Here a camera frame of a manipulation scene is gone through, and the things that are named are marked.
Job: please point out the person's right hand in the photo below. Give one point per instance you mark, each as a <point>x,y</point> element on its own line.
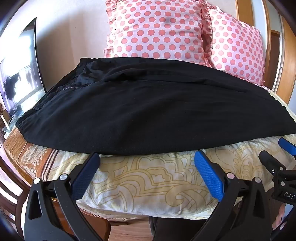
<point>280,216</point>

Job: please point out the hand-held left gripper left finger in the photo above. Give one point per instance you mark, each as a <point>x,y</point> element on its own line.
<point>85,177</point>

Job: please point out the person's dark clothed legs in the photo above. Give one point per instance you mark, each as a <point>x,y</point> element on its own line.
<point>175,229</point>

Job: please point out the wooden chair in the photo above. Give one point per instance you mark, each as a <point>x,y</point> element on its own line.
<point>10,192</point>

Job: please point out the wardrobe door with metal rail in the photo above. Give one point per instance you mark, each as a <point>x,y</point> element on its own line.
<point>285,46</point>

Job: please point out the wooden bed frame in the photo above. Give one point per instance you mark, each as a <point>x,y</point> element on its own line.
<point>92,222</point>

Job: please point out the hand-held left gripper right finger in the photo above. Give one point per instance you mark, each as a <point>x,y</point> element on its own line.
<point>208,177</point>

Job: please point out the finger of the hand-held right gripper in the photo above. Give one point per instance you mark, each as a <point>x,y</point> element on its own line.
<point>269,161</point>
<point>288,146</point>

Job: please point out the yellow patterned bedspread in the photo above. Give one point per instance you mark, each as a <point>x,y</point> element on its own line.
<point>148,185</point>

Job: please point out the glass television stand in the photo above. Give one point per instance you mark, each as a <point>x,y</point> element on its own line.
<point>10,125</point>

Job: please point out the wooden headboard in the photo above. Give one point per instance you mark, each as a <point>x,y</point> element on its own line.
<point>254,14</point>

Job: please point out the flat screen television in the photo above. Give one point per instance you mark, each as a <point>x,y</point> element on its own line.
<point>22,69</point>

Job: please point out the black pants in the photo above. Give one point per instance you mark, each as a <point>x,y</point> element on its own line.
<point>148,115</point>

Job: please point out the pink polka dot pillow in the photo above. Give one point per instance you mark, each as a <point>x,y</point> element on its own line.
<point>238,48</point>
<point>157,30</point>

